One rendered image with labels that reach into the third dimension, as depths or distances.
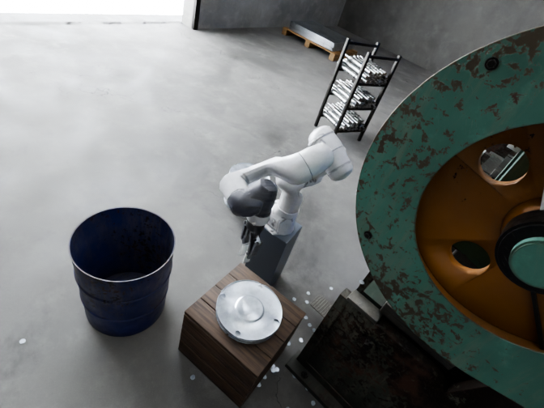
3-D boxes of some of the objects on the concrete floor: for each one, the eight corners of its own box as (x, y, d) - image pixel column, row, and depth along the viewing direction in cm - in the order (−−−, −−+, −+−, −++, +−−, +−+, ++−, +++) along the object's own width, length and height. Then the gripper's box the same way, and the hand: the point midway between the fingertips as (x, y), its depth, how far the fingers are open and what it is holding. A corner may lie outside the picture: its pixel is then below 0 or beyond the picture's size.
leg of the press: (284, 366, 174) (357, 252, 117) (298, 351, 182) (372, 238, 124) (450, 540, 139) (672, 501, 81) (458, 513, 146) (666, 460, 89)
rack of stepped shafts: (333, 145, 362) (372, 54, 301) (310, 122, 388) (342, 35, 328) (363, 143, 383) (405, 58, 322) (339, 121, 410) (375, 39, 349)
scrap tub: (64, 295, 171) (48, 230, 141) (140, 257, 200) (141, 195, 169) (108, 359, 155) (102, 301, 125) (184, 308, 183) (194, 249, 153)
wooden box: (177, 349, 166) (184, 311, 144) (228, 300, 193) (240, 261, 171) (240, 408, 154) (257, 377, 132) (285, 347, 181) (306, 312, 159)
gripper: (240, 206, 136) (228, 245, 151) (257, 236, 126) (244, 275, 141) (256, 204, 140) (244, 242, 155) (274, 233, 130) (259, 271, 145)
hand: (245, 252), depth 146 cm, fingers open, 3 cm apart
